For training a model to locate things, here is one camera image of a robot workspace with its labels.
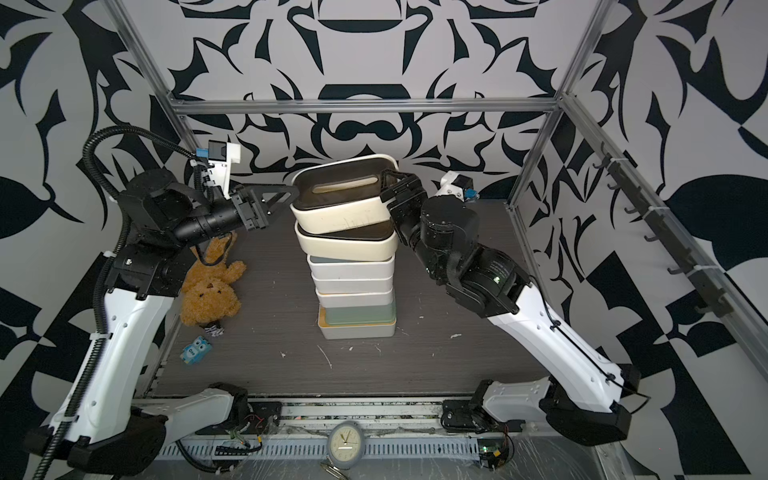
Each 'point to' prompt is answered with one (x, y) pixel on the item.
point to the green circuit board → (492, 452)
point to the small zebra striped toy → (214, 330)
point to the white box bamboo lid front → (353, 331)
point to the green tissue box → (361, 314)
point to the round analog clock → (345, 444)
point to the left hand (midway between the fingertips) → (287, 185)
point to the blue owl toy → (194, 353)
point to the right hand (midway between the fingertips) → (380, 180)
